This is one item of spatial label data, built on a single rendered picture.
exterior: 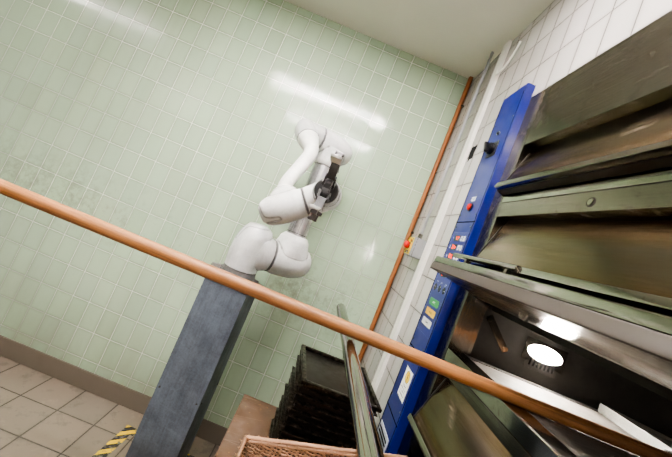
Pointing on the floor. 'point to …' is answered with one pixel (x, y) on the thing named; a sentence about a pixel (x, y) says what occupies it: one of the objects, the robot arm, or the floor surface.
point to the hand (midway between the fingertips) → (326, 182)
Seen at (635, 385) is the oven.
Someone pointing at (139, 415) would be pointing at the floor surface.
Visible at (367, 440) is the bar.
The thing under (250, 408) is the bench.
